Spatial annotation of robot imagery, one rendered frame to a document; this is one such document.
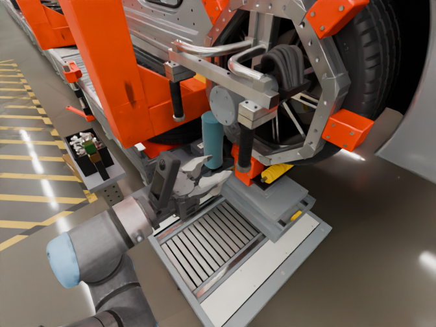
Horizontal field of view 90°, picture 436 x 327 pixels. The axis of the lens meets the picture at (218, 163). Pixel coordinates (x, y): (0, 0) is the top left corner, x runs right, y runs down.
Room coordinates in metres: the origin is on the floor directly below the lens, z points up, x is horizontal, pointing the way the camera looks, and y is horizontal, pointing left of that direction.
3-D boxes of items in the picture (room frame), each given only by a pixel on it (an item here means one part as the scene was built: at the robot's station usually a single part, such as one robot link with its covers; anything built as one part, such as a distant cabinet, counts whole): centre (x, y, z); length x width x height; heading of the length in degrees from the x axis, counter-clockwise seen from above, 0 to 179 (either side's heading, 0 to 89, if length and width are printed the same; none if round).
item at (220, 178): (0.33, 0.00, 0.80); 0.09 x 0.03 x 0.06; 113
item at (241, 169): (0.45, -0.07, 0.83); 0.04 x 0.04 x 0.16
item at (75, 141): (0.80, 0.62, 0.51); 0.20 x 0.14 x 0.13; 39
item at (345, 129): (0.49, -0.35, 0.85); 0.09 x 0.08 x 0.07; 40
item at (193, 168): (0.39, 0.05, 0.80); 0.09 x 0.03 x 0.06; 147
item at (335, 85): (0.73, -0.14, 0.85); 0.54 x 0.07 x 0.54; 40
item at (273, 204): (0.84, -0.27, 0.32); 0.40 x 0.30 x 0.28; 40
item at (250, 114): (0.47, -0.10, 0.93); 0.09 x 0.05 x 0.05; 130
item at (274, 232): (0.84, -0.27, 0.13); 0.50 x 0.36 x 0.10; 40
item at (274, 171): (0.70, -0.30, 0.51); 0.29 x 0.06 x 0.06; 130
